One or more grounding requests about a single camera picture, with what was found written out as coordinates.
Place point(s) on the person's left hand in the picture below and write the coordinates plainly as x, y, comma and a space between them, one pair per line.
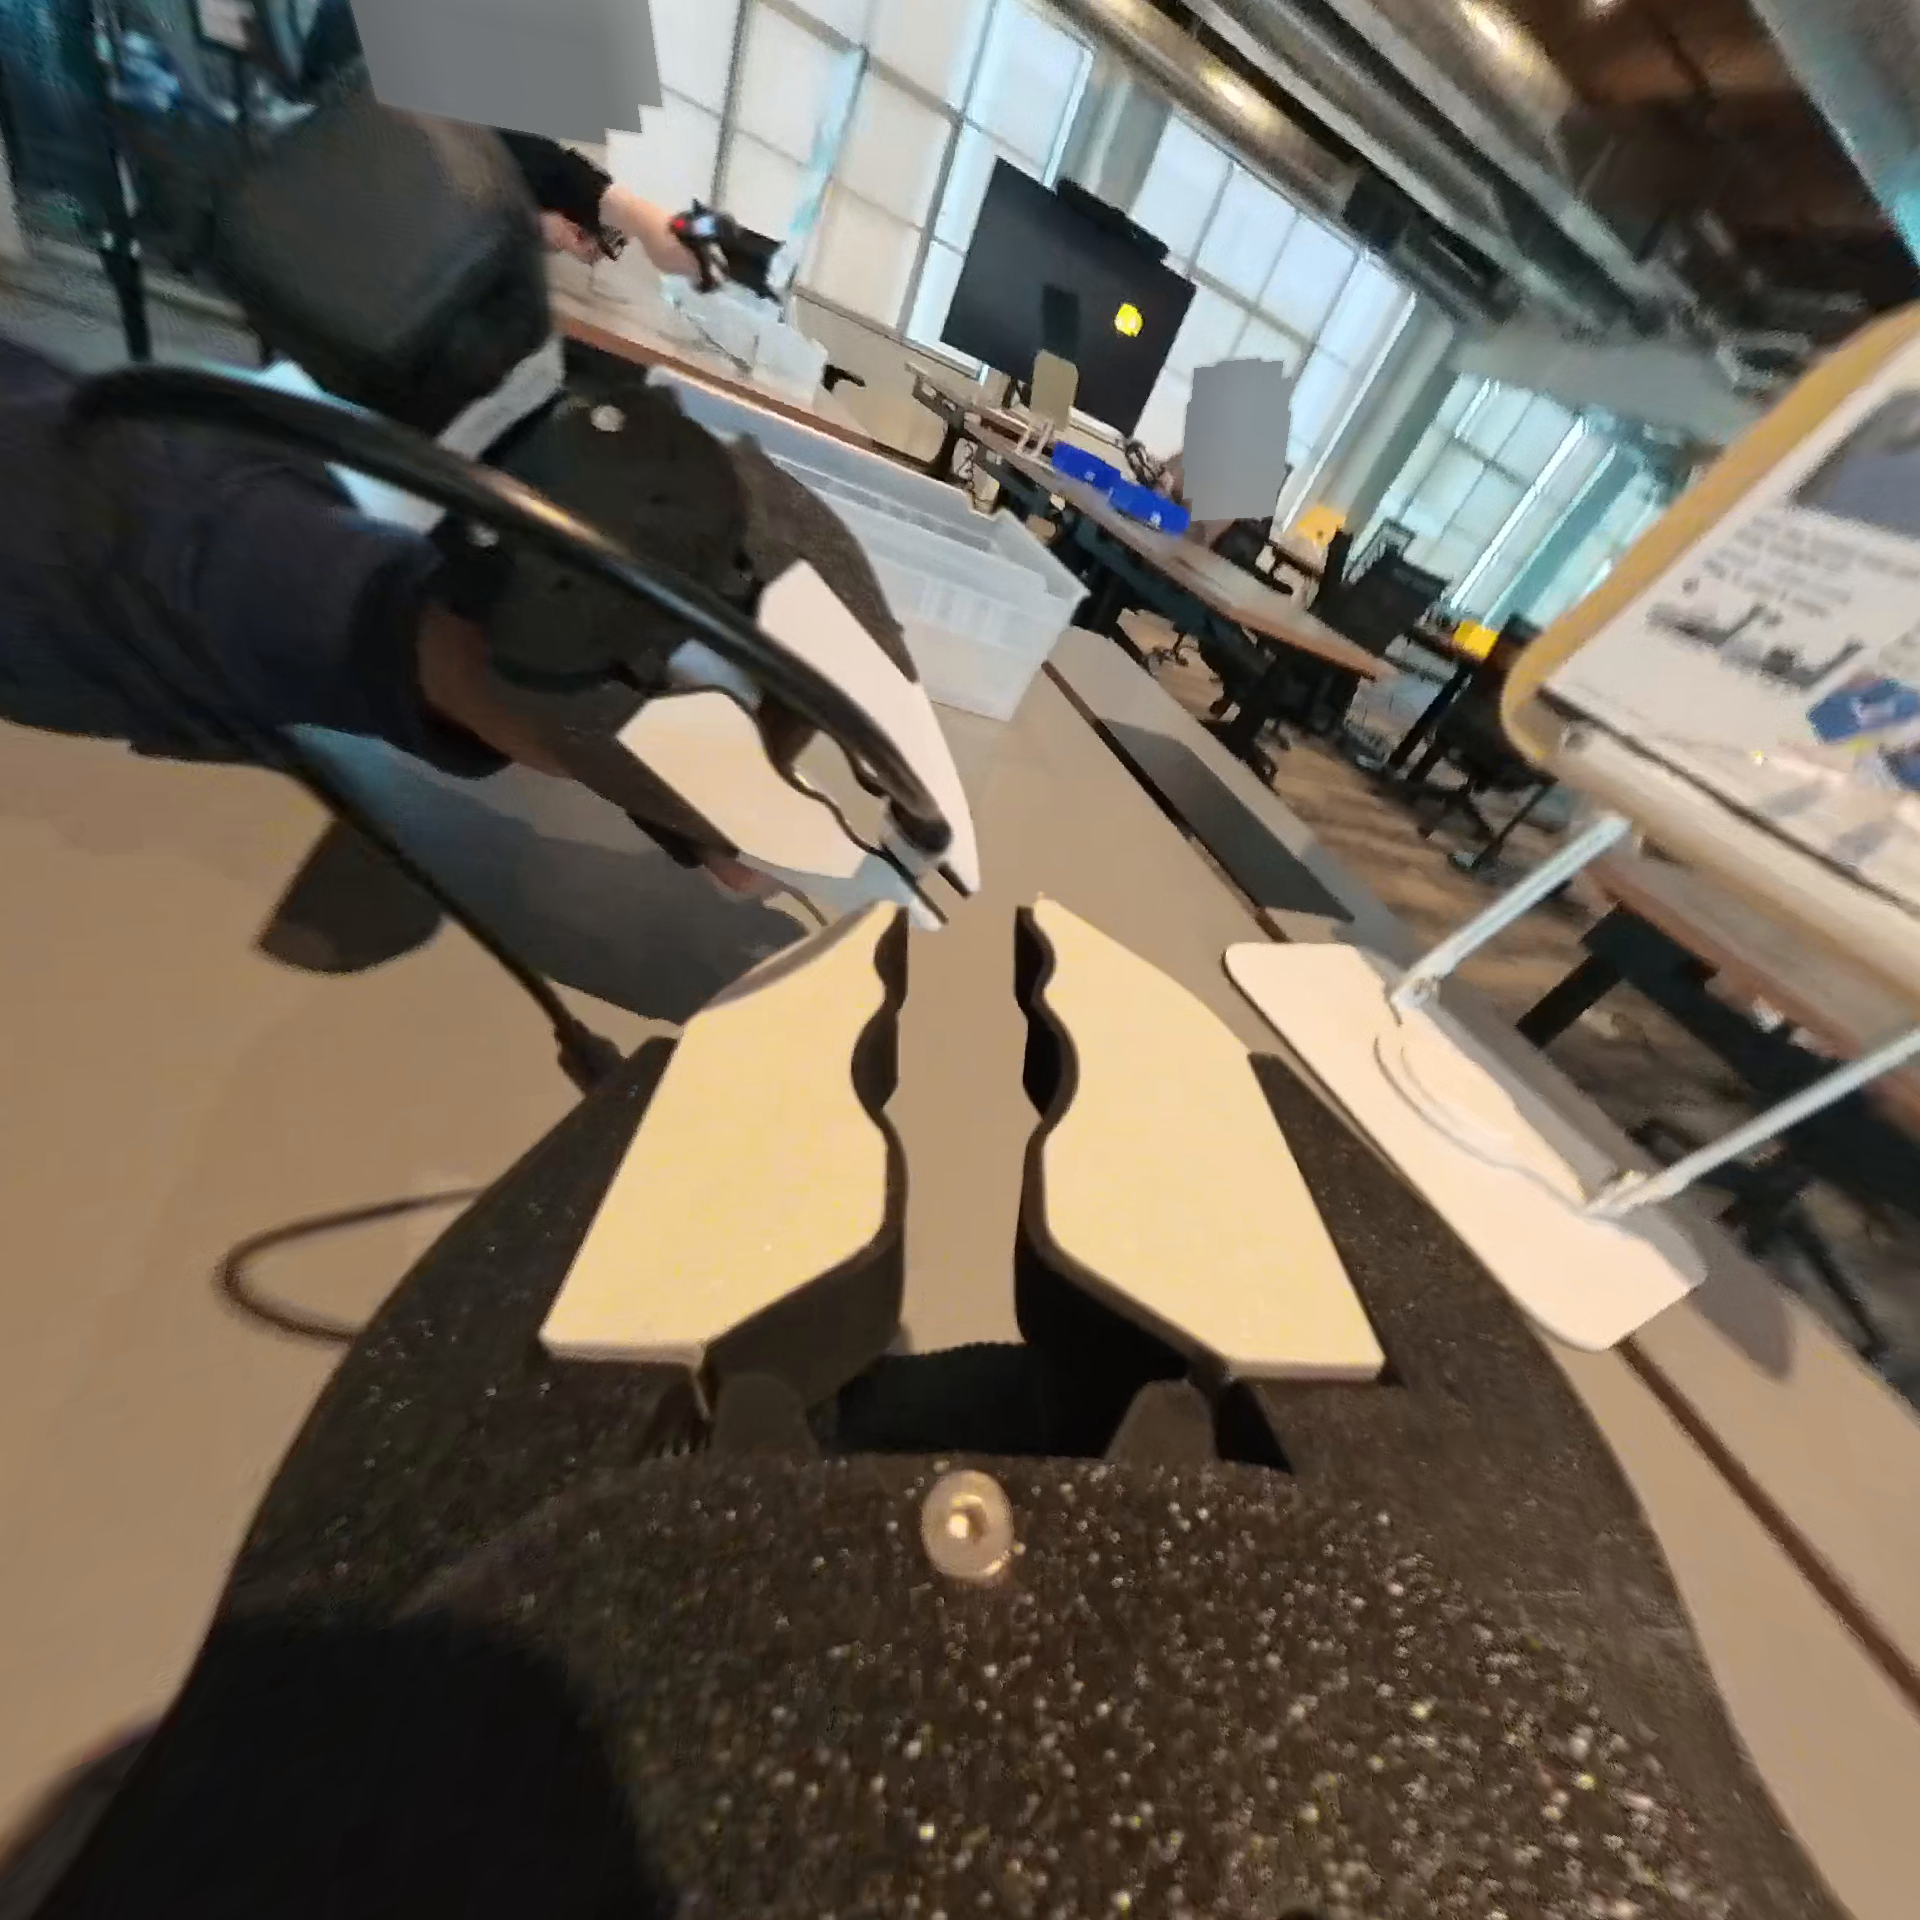
511, 714

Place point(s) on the printed instruction sheet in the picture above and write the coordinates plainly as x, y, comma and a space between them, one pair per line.
1799, 599

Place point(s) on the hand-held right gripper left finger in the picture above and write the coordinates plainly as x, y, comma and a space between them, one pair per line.
721, 1185

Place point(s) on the black desk mat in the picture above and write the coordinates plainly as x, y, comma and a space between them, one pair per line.
1215, 810

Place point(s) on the clear plastic bin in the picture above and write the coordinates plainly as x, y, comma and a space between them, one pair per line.
751, 329
962, 570

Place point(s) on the silver ventilation duct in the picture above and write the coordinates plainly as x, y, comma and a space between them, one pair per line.
1426, 90

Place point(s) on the blue plastic box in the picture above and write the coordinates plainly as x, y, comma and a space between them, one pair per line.
1085, 463
1153, 507

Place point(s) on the black office chair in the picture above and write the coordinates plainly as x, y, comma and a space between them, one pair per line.
1485, 735
1382, 585

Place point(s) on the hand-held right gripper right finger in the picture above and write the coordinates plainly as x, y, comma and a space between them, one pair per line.
1185, 1201

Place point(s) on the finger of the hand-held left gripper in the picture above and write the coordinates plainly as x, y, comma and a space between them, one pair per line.
885, 705
721, 781

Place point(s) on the beige document stand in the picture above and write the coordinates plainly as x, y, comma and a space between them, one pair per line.
1052, 390

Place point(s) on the person's left forearm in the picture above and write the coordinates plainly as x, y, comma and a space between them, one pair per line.
181, 570

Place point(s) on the black tripod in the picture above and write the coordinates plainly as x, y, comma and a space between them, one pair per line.
121, 225

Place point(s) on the black monitor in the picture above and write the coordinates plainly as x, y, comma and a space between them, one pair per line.
1050, 283

